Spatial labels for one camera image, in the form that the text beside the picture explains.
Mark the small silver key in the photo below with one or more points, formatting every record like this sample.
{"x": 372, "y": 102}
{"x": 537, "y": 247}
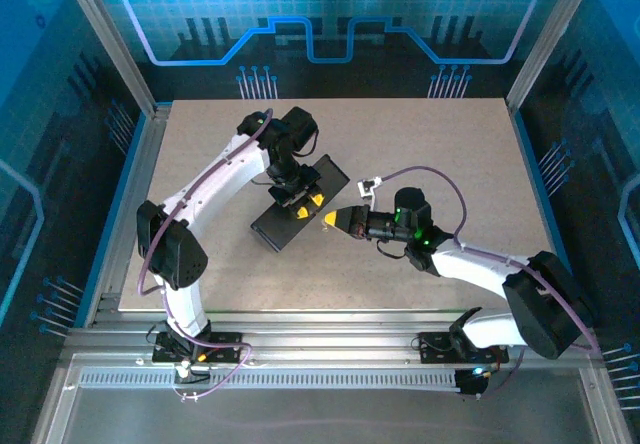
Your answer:
{"x": 322, "y": 226}

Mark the starry night patterned box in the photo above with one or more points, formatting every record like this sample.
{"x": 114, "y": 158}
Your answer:
{"x": 272, "y": 229}

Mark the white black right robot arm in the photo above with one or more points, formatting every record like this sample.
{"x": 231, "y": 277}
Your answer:
{"x": 475, "y": 269}

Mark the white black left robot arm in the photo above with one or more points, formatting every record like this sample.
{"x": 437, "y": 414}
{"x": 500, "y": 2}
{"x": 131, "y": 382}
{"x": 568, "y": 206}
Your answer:
{"x": 220, "y": 174}

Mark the blue table edge strip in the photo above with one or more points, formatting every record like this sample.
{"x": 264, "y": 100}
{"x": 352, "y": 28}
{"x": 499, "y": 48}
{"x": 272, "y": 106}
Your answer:
{"x": 128, "y": 174}
{"x": 540, "y": 189}

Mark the black connector box with light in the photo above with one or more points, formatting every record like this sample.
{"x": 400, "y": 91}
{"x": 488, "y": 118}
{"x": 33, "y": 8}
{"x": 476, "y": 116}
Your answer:
{"x": 470, "y": 384}

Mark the aluminium frame cross rail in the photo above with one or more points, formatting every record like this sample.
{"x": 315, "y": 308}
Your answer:
{"x": 325, "y": 336}

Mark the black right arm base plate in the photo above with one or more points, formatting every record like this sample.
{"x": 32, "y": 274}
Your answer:
{"x": 435, "y": 349}

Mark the grey aluminium table rail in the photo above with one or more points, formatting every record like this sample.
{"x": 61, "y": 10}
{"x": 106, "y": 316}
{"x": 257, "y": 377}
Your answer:
{"x": 142, "y": 174}

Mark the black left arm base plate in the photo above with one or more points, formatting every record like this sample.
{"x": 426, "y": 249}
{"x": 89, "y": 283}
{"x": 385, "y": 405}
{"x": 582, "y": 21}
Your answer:
{"x": 225, "y": 356}

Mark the aluminium frame post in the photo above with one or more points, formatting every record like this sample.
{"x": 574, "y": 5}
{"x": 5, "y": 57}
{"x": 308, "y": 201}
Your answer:
{"x": 550, "y": 39}
{"x": 117, "y": 44}

